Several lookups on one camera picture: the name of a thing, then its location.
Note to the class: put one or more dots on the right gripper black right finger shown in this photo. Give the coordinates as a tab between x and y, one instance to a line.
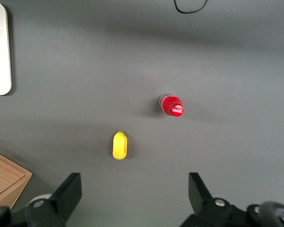
201	201

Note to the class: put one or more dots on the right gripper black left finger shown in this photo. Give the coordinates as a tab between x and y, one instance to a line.
66	196

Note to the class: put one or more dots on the light wooden box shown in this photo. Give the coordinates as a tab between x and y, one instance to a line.
4	177

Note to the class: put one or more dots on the yellow toy banana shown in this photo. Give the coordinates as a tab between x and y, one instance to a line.
119	146

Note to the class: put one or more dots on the red cola bottle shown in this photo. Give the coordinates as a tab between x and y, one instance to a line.
176	110

